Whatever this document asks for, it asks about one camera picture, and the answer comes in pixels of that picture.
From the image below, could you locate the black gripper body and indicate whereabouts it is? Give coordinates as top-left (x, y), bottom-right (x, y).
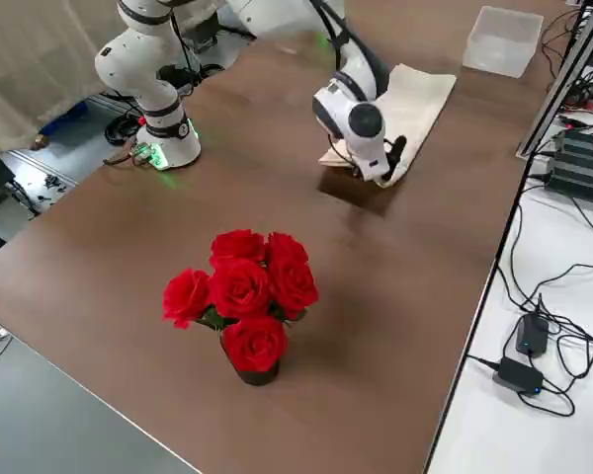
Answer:
top-left (381, 134), bottom-right (409, 181)

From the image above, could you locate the cream tablecloth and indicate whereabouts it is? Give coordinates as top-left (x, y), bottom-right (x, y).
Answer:
top-left (317, 62), bottom-right (458, 190)

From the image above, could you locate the clear plastic box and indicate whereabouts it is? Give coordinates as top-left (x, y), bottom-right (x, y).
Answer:
top-left (462, 5), bottom-right (545, 79)

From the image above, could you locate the black finned electronics box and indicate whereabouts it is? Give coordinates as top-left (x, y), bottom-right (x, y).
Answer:
top-left (552, 126), bottom-right (593, 175)
top-left (543, 157), bottom-right (593, 201)

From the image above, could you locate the red rose bouquet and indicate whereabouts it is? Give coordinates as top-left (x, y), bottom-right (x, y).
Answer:
top-left (161, 228), bottom-right (321, 374)

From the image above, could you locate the black power adapter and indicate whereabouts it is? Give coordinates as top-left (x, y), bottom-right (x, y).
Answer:
top-left (490, 355), bottom-right (546, 396)
top-left (515, 311), bottom-right (551, 355)

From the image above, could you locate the black vase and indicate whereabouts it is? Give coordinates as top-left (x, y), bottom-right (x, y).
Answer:
top-left (219, 333), bottom-right (283, 387)

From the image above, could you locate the white side desk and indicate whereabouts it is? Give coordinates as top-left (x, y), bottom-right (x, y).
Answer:
top-left (424, 0), bottom-right (593, 474)

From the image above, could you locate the beige curtain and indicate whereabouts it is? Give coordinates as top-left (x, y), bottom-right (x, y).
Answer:
top-left (0, 0), bottom-right (129, 164)

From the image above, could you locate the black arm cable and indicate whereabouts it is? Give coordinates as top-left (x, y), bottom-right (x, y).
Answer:
top-left (306, 0), bottom-right (394, 100)

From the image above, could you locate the aluminium frame post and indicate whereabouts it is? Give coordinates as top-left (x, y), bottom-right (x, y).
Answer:
top-left (516, 0), bottom-right (593, 160)

